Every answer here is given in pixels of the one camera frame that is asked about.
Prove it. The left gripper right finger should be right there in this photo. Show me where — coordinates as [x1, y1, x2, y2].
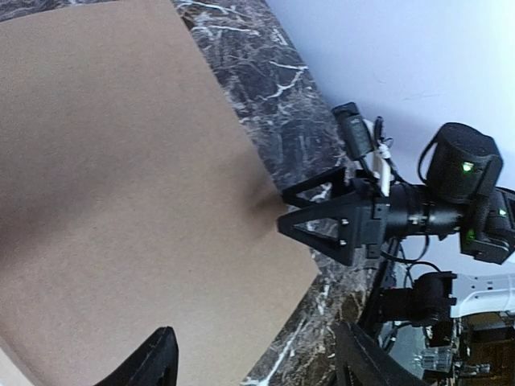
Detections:
[335, 322, 426, 386]

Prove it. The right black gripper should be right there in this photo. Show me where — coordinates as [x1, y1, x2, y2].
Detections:
[277, 166, 468, 266]

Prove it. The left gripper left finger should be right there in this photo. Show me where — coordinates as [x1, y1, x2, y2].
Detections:
[96, 326, 179, 386]

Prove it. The brown backing board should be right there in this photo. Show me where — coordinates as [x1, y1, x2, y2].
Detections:
[1, 1, 316, 385]

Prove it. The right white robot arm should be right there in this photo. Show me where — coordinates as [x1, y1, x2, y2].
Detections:
[278, 122, 514, 266]

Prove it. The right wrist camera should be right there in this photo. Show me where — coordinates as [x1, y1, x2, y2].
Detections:
[332, 102, 373, 161]

